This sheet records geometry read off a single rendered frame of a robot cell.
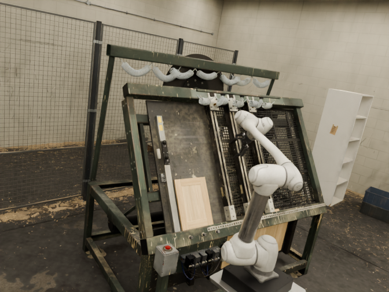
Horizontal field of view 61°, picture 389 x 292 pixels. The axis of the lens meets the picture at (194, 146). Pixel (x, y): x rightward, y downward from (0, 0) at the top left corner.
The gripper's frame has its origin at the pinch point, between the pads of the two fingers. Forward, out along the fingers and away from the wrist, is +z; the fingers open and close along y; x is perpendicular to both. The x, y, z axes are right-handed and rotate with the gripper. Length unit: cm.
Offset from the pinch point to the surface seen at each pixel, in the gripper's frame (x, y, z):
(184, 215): -19, 38, 50
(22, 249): -101, 12, 229
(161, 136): -46, -20, 31
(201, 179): -3.5, 7.6, 39.8
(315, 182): 147, -10, 24
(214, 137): 6.3, -30.2, 23.6
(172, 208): -32, 35, 47
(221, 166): 13.5, -4.1, 29.9
